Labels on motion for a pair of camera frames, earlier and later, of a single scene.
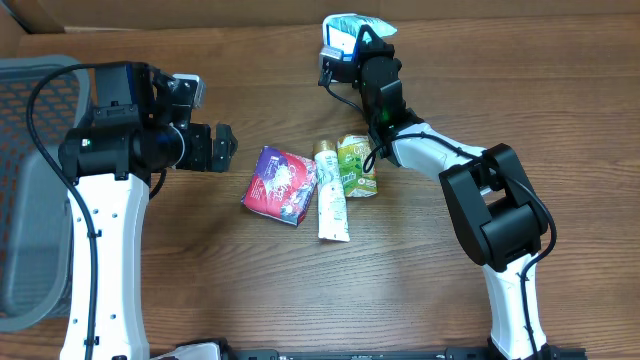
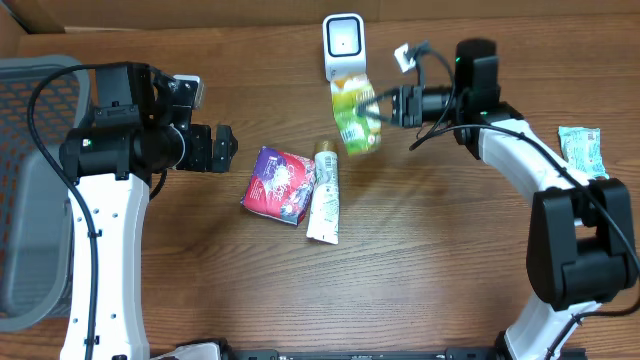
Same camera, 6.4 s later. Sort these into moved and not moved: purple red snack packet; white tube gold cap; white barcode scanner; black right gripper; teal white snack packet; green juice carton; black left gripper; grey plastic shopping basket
Moved: black right gripper; white tube gold cap; teal white snack packet; green juice carton
Not moved: white barcode scanner; purple red snack packet; grey plastic shopping basket; black left gripper
